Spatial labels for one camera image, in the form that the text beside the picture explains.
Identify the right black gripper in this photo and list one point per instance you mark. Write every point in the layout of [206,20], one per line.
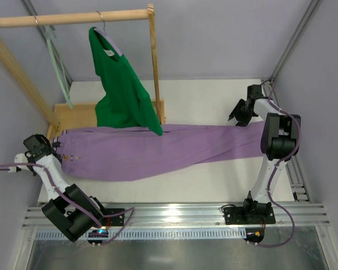
[245,108]

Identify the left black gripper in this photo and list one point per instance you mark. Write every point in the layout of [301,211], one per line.
[41,150]

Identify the purple trousers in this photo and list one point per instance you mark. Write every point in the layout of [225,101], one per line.
[129,154]

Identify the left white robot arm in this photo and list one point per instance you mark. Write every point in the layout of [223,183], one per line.
[69,209]

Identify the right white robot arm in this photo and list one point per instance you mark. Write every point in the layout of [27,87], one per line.
[279,143]

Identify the mint green clothes hanger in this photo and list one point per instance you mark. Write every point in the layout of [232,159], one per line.
[57,62]

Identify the purple clothes hanger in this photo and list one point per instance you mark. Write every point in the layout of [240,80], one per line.
[104,35]

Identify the wooden clothes rack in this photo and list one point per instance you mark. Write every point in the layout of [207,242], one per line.
[61,117]

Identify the green t-shirt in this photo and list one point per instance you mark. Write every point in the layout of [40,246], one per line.
[126,102]

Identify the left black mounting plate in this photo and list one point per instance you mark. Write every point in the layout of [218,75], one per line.
[116,219]

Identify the black mounting plate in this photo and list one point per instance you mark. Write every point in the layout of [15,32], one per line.
[235,215]
[116,219]

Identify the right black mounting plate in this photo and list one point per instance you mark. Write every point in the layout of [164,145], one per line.
[235,215]

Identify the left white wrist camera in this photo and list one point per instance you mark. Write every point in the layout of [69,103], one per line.
[19,158]

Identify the aluminium frame post right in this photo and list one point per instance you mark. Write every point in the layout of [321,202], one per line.
[300,190]

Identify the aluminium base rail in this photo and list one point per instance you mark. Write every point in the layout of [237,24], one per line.
[210,215]

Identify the slotted cable duct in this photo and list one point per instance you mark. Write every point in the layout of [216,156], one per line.
[166,234]

